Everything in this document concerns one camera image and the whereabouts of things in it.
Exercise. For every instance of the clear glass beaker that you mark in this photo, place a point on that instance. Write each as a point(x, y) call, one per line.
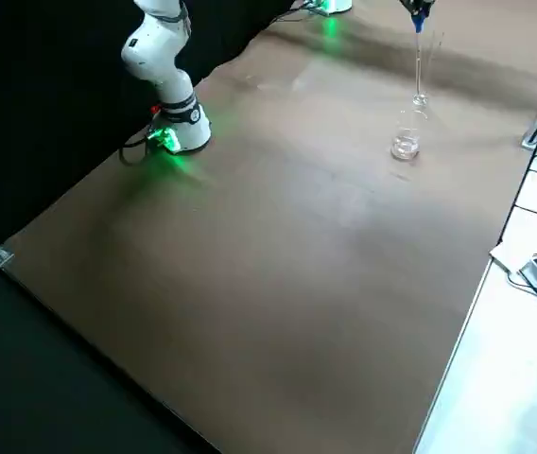
point(405, 151)

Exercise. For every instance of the glass pipette blue bulb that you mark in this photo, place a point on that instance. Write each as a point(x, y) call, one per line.
point(419, 21)

